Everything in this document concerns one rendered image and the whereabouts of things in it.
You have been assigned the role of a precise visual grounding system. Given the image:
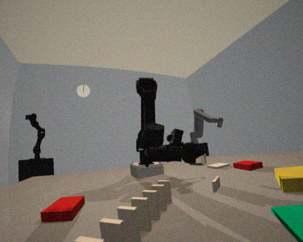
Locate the yellow rectangular block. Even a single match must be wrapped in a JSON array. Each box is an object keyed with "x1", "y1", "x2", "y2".
[{"x1": 274, "y1": 166, "x2": 303, "y2": 192}]

